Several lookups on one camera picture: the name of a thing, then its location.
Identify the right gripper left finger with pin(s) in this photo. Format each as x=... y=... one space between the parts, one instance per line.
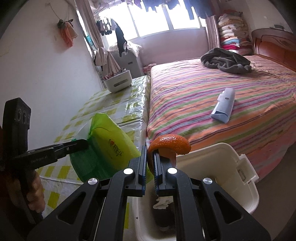
x=96 y=210

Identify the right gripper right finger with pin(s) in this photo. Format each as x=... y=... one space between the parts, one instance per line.
x=203 y=209

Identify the green tissue pack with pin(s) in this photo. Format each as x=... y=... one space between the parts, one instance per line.
x=110 y=147

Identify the orange peel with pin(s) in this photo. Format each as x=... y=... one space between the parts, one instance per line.
x=168 y=146

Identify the white tissue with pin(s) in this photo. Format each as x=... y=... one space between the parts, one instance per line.
x=163 y=202

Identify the person left hand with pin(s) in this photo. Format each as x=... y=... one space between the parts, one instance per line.
x=35 y=195

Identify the light blue folded case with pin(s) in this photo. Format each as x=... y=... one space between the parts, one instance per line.
x=224 y=106

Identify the checkered plastic tablecloth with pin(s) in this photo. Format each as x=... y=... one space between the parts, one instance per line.
x=123 y=107

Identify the bed with striped sheet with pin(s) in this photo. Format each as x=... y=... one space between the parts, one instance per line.
x=253 y=112

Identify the white storage basket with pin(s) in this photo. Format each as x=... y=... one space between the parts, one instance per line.
x=118 y=82

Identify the beige hanging bag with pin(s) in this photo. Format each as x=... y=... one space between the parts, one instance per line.
x=106 y=61

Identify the orange cloth on hook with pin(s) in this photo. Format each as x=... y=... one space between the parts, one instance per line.
x=67 y=32

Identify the white air cooler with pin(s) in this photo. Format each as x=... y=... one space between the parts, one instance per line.
x=129 y=59

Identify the dark grey blanket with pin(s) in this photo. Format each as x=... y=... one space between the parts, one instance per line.
x=226 y=61

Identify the black hanging garment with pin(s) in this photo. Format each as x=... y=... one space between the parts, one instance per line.
x=121 y=41

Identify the left pink curtain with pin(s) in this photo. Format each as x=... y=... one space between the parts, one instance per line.
x=89 y=22

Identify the pink curtain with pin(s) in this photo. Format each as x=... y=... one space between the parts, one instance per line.
x=89 y=22
x=212 y=32

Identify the stack of folded quilts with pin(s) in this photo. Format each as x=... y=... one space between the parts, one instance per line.
x=234 y=33

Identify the right pink curtain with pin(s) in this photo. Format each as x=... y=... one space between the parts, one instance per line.
x=212 y=32

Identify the wooden headboard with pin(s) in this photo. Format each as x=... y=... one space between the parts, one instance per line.
x=275 y=45

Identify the hanging dark clothes row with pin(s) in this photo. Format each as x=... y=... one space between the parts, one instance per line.
x=202 y=9

